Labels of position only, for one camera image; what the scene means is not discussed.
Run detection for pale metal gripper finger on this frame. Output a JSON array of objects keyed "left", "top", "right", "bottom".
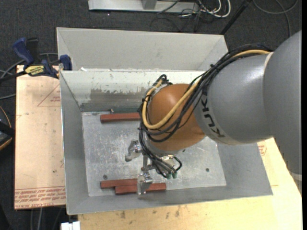
[
  {"left": 137, "top": 172, "right": 154, "bottom": 196},
  {"left": 125, "top": 139, "right": 142, "bottom": 162}
]

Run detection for red-brown flat block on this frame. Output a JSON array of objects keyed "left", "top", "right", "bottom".
[
  {"left": 100, "top": 178, "right": 139, "bottom": 190},
  {"left": 100, "top": 112, "right": 142, "bottom": 124},
  {"left": 115, "top": 182, "right": 167, "bottom": 196}
]

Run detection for grey metal bin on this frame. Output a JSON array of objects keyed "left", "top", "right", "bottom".
[{"left": 56, "top": 27, "right": 273, "bottom": 216}]

